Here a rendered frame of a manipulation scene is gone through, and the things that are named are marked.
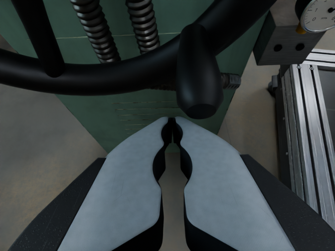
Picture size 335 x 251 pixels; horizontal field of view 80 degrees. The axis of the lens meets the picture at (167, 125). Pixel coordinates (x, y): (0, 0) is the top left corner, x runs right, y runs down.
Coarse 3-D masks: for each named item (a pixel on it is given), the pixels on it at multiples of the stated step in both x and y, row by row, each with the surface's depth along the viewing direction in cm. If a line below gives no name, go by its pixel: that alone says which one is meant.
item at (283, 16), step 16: (288, 0) 32; (272, 16) 30; (288, 16) 30; (272, 32) 30; (288, 32) 30; (320, 32) 30; (256, 48) 36; (272, 48) 33; (288, 48) 33; (304, 48) 33; (272, 64) 36; (288, 64) 36
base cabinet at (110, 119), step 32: (0, 0) 29; (64, 0) 29; (160, 0) 29; (192, 0) 29; (0, 32) 34; (64, 32) 34; (128, 32) 34; (160, 32) 34; (256, 32) 34; (224, 64) 40; (64, 96) 50; (96, 96) 49; (128, 96) 49; (160, 96) 49; (224, 96) 50; (96, 128) 65; (128, 128) 65
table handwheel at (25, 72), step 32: (32, 0) 11; (224, 0) 11; (256, 0) 11; (32, 32) 13; (224, 32) 12; (0, 64) 15; (32, 64) 16; (64, 64) 16; (96, 64) 17; (128, 64) 16; (160, 64) 15
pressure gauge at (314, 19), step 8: (304, 0) 24; (312, 0) 23; (320, 0) 23; (328, 0) 23; (296, 8) 26; (304, 8) 24; (312, 8) 24; (320, 8) 24; (328, 8) 24; (304, 16) 25; (312, 16) 25; (320, 16) 25; (328, 16) 25; (304, 24) 26; (312, 24) 26; (320, 24) 26; (328, 24) 26; (304, 32) 29; (312, 32) 27
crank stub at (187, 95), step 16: (192, 32) 12; (192, 48) 11; (208, 48) 11; (192, 64) 10; (208, 64) 10; (176, 80) 11; (192, 80) 10; (208, 80) 10; (176, 96) 10; (192, 96) 10; (208, 96) 9; (192, 112) 10; (208, 112) 10
